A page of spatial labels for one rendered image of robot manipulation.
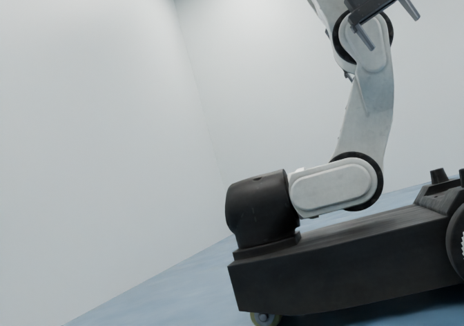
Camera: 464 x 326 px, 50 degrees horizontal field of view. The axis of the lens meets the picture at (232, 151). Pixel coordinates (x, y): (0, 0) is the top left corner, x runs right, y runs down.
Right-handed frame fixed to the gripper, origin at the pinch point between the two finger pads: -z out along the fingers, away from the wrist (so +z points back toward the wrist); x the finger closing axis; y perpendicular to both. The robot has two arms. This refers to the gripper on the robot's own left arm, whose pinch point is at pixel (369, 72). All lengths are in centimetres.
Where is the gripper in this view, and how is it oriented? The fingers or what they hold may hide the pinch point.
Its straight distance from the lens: 155.1
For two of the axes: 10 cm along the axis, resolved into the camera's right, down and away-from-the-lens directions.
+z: -5.2, -8.5, 1.1
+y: 2.7, -0.4, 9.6
